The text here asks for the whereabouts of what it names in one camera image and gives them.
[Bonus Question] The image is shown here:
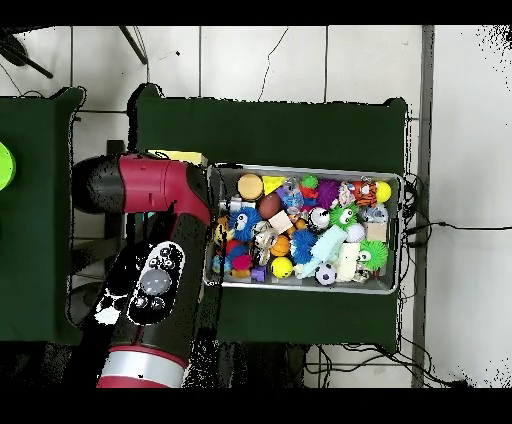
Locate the dark green tablecloth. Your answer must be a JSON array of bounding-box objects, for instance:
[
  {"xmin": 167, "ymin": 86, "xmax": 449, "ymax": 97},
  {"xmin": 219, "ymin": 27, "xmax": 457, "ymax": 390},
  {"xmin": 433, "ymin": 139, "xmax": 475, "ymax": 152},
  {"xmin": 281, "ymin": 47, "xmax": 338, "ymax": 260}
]
[{"xmin": 126, "ymin": 83, "xmax": 409, "ymax": 355}]

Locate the orange tiger plush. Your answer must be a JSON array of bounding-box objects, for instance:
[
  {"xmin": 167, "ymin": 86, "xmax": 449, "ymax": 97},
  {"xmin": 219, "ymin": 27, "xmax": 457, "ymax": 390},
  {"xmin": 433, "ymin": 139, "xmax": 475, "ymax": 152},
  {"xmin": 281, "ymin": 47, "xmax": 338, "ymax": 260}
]
[{"xmin": 349, "ymin": 180, "xmax": 379, "ymax": 208}]

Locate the wooden three-hole box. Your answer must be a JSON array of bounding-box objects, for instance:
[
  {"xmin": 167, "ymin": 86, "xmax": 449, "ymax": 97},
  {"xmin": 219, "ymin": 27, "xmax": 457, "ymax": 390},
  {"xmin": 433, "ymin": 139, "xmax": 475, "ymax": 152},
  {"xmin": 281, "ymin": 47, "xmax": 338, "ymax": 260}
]
[{"xmin": 147, "ymin": 148, "xmax": 209, "ymax": 169}]

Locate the blue fuzzy monster toy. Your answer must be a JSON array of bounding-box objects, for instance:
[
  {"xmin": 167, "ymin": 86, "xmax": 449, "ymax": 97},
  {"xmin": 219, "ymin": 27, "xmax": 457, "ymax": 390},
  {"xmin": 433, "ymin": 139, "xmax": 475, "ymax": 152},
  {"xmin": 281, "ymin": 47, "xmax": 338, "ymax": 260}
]
[{"xmin": 229, "ymin": 207, "xmax": 264, "ymax": 244}]

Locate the lime green round object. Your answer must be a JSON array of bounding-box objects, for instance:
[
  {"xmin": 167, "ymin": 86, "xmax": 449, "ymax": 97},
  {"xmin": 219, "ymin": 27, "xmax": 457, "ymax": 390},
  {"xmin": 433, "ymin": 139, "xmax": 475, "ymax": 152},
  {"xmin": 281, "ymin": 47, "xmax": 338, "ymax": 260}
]
[{"xmin": 0, "ymin": 141, "xmax": 17, "ymax": 193}]

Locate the clear mesh bin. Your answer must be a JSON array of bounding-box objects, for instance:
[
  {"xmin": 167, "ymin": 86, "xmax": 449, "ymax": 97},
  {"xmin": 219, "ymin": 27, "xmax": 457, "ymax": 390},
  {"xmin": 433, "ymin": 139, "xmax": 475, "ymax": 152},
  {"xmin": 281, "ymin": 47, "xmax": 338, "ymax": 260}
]
[{"xmin": 203, "ymin": 163, "xmax": 405, "ymax": 297}]

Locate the black tripod leg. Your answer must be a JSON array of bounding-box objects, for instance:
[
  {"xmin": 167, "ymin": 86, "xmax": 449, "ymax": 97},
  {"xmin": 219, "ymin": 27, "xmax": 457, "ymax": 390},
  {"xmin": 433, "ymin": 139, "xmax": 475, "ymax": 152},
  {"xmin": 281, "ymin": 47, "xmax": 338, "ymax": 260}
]
[
  {"xmin": 119, "ymin": 25, "xmax": 149, "ymax": 65},
  {"xmin": 0, "ymin": 35, "xmax": 54, "ymax": 80}
]

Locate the green spiky ball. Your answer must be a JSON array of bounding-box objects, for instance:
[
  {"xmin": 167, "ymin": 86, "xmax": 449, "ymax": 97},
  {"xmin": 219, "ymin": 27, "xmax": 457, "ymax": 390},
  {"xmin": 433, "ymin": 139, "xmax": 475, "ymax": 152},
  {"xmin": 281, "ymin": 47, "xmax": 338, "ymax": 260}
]
[{"xmin": 357, "ymin": 239, "xmax": 390, "ymax": 272}]

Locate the black upright bar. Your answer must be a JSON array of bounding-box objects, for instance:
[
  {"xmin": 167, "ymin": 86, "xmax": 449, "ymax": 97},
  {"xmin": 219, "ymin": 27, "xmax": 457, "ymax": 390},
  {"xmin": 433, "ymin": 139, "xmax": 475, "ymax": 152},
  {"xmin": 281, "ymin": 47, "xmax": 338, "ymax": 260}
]
[{"xmin": 105, "ymin": 139, "xmax": 128, "ymax": 158}]

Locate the yellow cheese wedge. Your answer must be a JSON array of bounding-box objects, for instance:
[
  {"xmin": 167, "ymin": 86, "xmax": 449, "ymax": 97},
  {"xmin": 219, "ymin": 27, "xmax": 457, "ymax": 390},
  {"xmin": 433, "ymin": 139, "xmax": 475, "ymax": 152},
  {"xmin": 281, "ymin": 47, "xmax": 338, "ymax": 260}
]
[{"xmin": 262, "ymin": 175, "xmax": 288, "ymax": 196}]

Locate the cream knit cloth roll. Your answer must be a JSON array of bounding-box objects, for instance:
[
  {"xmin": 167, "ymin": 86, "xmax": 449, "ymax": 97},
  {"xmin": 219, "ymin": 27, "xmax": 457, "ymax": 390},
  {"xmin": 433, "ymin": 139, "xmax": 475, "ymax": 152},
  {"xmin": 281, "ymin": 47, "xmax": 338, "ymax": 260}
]
[{"xmin": 336, "ymin": 242, "xmax": 362, "ymax": 283}]

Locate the yellow ball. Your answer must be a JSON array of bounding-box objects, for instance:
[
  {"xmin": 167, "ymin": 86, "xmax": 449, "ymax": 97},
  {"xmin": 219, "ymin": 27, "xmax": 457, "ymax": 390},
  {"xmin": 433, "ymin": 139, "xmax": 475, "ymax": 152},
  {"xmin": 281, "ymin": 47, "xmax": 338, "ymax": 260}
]
[{"xmin": 270, "ymin": 255, "xmax": 295, "ymax": 281}]

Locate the brown toy football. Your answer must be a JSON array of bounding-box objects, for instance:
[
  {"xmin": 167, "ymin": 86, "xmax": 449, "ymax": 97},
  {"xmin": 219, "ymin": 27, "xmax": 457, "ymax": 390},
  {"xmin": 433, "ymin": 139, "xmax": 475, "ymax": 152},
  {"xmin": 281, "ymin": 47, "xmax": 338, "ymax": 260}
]
[{"xmin": 257, "ymin": 194, "xmax": 284, "ymax": 221}]

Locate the mint green knit cloth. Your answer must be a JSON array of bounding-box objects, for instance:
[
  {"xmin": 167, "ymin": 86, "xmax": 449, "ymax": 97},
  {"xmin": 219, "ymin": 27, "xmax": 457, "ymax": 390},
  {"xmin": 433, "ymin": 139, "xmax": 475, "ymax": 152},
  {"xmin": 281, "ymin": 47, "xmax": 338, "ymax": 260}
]
[{"xmin": 295, "ymin": 227, "xmax": 347, "ymax": 280}]

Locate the purple spiky ball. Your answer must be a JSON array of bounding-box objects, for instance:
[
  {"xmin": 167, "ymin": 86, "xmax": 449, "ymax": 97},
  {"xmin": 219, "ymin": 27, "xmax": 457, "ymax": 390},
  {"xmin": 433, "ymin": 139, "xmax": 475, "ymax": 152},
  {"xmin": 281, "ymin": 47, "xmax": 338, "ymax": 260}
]
[{"xmin": 315, "ymin": 179, "xmax": 341, "ymax": 209}]

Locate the green covered side table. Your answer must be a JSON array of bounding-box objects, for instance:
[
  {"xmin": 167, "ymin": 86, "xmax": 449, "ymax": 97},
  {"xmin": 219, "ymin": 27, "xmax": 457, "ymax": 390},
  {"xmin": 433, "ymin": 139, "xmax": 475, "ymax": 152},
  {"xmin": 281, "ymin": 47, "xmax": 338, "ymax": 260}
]
[{"xmin": 0, "ymin": 86, "xmax": 89, "ymax": 347}]

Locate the black and white soccer ball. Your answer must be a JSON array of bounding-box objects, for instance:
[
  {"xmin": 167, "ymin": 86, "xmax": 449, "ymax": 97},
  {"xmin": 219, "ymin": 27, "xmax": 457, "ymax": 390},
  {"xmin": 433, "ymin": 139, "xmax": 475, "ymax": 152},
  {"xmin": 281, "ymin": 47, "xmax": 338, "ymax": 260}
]
[{"xmin": 315, "ymin": 263, "xmax": 339, "ymax": 288}]

